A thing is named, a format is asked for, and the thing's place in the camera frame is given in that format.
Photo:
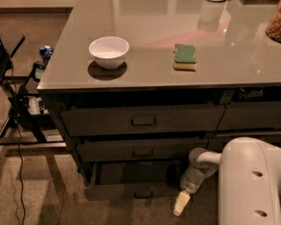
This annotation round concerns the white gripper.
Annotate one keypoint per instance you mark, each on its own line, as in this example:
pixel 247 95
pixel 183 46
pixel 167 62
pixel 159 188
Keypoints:
pixel 190 182

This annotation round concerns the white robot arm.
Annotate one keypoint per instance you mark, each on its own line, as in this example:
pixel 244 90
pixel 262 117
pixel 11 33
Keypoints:
pixel 249 181

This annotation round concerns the dark drawer cabinet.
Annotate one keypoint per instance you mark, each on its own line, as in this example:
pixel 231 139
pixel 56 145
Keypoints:
pixel 236 62

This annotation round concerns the green and yellow sponge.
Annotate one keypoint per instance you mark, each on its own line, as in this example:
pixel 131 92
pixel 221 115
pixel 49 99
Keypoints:
pixel 184 57

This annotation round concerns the white ceramic bowl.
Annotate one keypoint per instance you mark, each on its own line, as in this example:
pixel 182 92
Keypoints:
pixel 109 52

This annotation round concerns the black laptop stand table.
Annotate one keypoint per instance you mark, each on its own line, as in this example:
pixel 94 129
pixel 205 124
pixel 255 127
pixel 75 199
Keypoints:
pixel 12 42

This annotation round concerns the blue object on cart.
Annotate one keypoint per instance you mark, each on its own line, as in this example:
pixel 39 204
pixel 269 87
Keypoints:
pixel 46 53

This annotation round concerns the black metal cart frame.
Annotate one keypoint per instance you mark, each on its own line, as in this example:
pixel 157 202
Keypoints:
pixel 28 121

